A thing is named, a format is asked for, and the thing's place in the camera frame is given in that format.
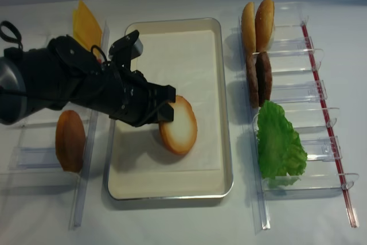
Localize brown meat patty left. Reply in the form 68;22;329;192
245;55;259;108

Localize yellow cheese slice back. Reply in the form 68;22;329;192
72;9;77;38

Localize bun top right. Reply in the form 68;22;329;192
255;0;275;52

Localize bun bottom slice white-faced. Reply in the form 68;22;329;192
159;95;198;155

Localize clear acrylic rack left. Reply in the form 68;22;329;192
0;20;111;227

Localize bun top left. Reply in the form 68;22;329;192
241;2;256;56

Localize clear acrylic rack right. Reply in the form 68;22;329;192
227;3;359;230

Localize white paper tray liner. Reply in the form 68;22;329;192
121;30;221;172

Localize bun bottom slice left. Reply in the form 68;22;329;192
55;110;86;173

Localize dark meat patty right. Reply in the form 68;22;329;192
255;52;272;107

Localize clear acrylic rack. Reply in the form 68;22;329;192
227;3;359;230
0;20;111;227

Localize yellow cheese slice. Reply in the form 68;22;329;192
75;0;103;50
72;9;77;38

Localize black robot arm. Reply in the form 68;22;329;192
1;31;175;127

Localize green lettuce leaf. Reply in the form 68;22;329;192
257;100;307;178

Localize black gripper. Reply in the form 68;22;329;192
109;69;176;127

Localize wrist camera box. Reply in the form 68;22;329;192
108;30;143;69

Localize cream metal tray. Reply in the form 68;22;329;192
107;18;233;201

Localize yellow cheese slice front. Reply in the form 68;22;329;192
75;0;103;50

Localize black cable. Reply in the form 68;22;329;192
0;20;24;53

